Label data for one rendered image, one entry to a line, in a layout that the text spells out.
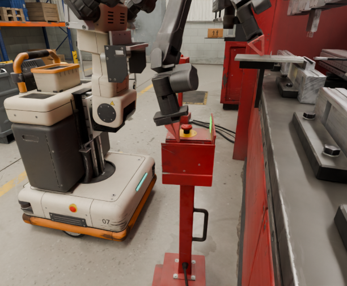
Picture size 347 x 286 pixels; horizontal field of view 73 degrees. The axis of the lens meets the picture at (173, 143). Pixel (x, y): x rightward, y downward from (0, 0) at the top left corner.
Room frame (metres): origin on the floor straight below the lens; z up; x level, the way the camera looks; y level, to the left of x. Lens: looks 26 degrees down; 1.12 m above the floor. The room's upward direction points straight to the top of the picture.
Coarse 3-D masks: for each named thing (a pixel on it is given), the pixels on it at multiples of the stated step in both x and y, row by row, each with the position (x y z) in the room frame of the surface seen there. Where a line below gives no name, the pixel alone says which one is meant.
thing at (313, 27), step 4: (312, 12) 1.04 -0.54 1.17; (316, 12) 1.00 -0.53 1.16; (320, 12) 0.99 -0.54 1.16; (312, 16) 1.02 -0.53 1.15; (316, 16) 1.00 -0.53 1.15; (308, 20) 1.08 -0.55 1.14; (312, 20) 1.01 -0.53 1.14; (316, 20) 1.00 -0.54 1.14; (308, 24) 1.06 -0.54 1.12; (312, 24) 1.00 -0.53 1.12; (316, 24) 1.00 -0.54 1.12; (308, 28) 1.04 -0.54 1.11; (312, 28) 1.00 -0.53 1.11; (316, 28) 0.99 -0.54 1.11; (308, 32) 1.07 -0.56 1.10; (312, 32) 1.00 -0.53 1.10; (308, 36) 1.05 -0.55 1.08
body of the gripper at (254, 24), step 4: (252, 16) 1.08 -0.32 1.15; (248, 20) 1.07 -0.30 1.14; (252, 20) 1.07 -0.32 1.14; (244, 24) 1.08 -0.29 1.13; (248, 24) 1.07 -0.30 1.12; (252, 24) 1.07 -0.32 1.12; (256, 24) 1.08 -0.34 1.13; (244, 28) 1.09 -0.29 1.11; (248, 28) 1.07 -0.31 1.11; (252, 28) 1.07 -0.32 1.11; (256, 28) 1.07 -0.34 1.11; (260, 28) 1.04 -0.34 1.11; (244, 32) 1.10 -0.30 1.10; (248, 32) 1.07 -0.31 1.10; (252, 32) 1.07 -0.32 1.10; (248, 36) 1.05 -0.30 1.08; (252, 36) 1.09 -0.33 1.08
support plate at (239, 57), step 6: (240, 54) 1.17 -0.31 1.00; (246, 54) 1.17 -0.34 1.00; (252, 54) 1.17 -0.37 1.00; (258, 54) 1.17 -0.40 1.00; (234, 60) 1.04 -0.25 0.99; (240, 60) 1.03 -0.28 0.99; (246, 60) 1.02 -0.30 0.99; (252, 60) 1.02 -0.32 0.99; (258, 60) 1.01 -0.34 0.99; (264, 60) 1.00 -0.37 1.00; (270, 60) 1.00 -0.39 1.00; (276, 60) 0.99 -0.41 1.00; (282, 60) 0.99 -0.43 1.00; (288, 60) 0.98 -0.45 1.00; (294, 60) 0.97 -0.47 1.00; (300, 60) 0.97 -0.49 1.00
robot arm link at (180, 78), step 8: (152, 56) 0.69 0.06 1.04; (160, 56) 0.67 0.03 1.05; (152, 64) 0.68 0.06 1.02; (160, 64) 0.66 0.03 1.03; (184, 64) 0.65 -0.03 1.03; (160, 72) 0.69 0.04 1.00; (176, 72) 0.65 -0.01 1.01; (184, 72) 0.63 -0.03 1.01; (192, 72) 0.63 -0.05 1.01; (176, 80) 0.63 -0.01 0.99; (184, 80) 0.61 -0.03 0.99; (192, 80) 0.62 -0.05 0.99; (176, 88) 0.63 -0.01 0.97; (184, 88) 0.62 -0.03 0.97; (192, 88) 0.61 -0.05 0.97
